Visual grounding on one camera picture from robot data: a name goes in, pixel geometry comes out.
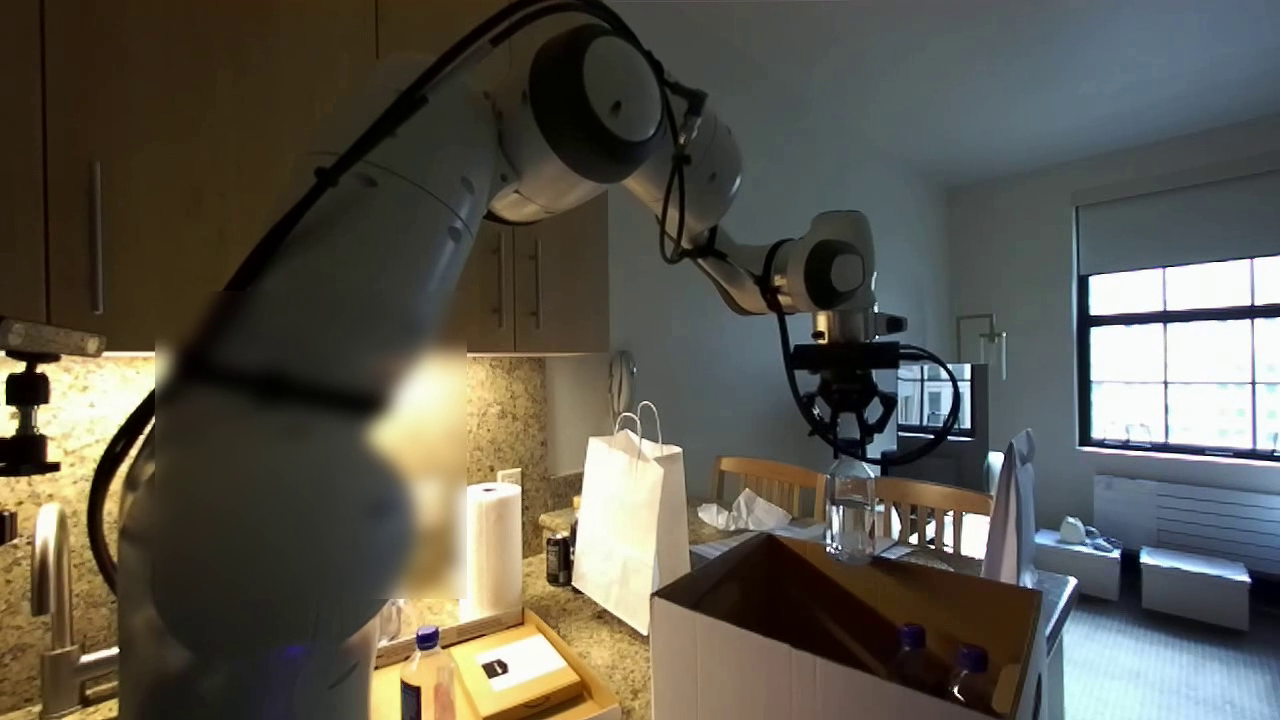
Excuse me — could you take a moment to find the dark glass jar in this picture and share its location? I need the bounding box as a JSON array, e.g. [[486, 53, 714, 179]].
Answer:
[[542, 508, 578, 588]]

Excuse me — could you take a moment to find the white cardboard storage box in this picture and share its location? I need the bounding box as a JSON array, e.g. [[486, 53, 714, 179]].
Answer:
[[650, 535, 1054, 720]]

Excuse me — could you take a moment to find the shallow cardboard tray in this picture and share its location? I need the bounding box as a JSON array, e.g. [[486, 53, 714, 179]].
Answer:
[[371, 611, 620, 720]]

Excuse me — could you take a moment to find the wooden upper cabinet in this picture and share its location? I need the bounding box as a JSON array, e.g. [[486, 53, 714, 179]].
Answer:
[[0, 0, 612, 357]]

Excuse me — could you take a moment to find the bright window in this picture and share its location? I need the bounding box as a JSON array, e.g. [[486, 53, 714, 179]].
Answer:
[[1079, 257, 1280, 461]]

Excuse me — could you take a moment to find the white paper bag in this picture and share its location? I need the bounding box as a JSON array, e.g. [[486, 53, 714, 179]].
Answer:
[[572, 399, 694, 633]]

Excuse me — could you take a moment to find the clear bottle blue cap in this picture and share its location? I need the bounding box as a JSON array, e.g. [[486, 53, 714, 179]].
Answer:
[[826, 456, 876, 561], [400, 625, 457, 720], [947, 643, 991, 708], [893, 625, 931, 691]]

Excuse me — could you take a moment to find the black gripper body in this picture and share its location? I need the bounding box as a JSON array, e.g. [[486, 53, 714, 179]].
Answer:
[[786, 308, 910, 466]]

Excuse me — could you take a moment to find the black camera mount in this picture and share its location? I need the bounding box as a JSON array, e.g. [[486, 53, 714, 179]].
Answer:
[[0, 315, 106, 478]]

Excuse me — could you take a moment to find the wall light switch plate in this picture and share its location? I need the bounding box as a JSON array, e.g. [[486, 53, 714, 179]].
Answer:
[[410, 479, 445, 534]]

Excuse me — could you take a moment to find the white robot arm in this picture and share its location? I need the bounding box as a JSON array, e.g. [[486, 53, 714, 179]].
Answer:
[[88, 0, 905, 720]]

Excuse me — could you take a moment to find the white paper towel roll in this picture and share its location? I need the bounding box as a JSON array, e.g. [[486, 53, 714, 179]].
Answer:
[[457, 479, 523, 619]]

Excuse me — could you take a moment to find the white radiator bench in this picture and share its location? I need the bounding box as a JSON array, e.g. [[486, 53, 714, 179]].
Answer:
[[1037, 478, 1280, 633]]

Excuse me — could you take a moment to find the television monitor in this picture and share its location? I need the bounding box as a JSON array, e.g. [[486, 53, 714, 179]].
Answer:
[[897, 360, 989, 439]]

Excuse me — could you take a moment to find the wooden chair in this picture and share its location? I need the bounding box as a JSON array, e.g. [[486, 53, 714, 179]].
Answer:
[[697, 456, 991, 561]]

